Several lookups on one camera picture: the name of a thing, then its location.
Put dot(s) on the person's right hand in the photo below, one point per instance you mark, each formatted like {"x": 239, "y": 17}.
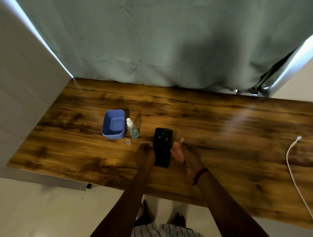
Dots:
{"x": 193, "y": 161}

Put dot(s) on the person's left hand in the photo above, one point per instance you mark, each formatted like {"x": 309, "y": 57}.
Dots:
{"x": 145, "y": 156}

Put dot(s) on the orange cleaning cloth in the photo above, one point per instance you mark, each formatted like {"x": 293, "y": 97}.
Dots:
{"x": 176, "y": 151}

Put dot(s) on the black smartphone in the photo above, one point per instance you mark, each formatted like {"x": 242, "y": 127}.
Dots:
{"x": 162, "y": 146}

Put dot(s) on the clear spray bottle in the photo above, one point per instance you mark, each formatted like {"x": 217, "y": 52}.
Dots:
{"x": 134, "y": 133}

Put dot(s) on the blue plastic container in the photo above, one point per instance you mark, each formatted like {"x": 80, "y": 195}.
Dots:
{"x": 113, "y": 124}

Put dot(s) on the person's right forearm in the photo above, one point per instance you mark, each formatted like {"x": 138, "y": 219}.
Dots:
{"x": 227, "y": 210}

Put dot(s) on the person's left forearm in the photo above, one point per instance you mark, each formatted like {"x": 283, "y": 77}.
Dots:
{"x": 122, "y": 207}

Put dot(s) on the person's left foot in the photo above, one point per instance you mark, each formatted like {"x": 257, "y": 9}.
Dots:
{"x": 141, "y": 211}

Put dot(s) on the person's foot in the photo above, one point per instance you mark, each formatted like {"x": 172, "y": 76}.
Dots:
{"x": 178, "y": 219}
{"x": 141, "y": 211}

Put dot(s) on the person's right foot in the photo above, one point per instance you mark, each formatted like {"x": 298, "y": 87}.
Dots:
{"x": 178, "y": 219}

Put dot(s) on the red wrist band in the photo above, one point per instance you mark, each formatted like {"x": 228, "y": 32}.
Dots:
{"x": 200, "y": 176}

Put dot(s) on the small clear bottle cap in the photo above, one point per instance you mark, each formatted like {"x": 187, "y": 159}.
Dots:
{"x": 128, "y": 142}

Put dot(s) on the white striped shirt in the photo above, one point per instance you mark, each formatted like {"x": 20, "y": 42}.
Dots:
{"x": 166, "y": 231}

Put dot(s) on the grey-green curtain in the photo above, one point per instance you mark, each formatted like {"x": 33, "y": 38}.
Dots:
{"x": 159, "y": 41}

